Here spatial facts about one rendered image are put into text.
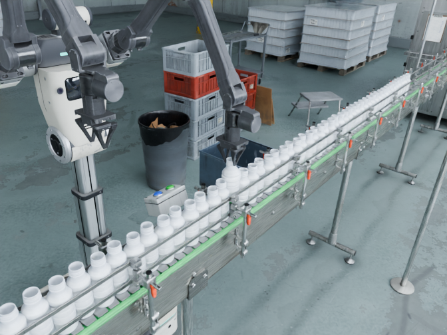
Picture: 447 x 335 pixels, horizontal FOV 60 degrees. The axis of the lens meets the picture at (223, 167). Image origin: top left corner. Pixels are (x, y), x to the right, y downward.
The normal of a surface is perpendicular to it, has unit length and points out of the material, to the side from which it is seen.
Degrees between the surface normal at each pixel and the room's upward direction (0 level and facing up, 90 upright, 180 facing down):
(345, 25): 90
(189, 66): 90
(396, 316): 0
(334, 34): 90
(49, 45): 90
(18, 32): 100
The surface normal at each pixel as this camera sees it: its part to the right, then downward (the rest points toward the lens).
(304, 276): 0.04, -0.88
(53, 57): 0.77, 0.33
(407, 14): -0.63, 0.35
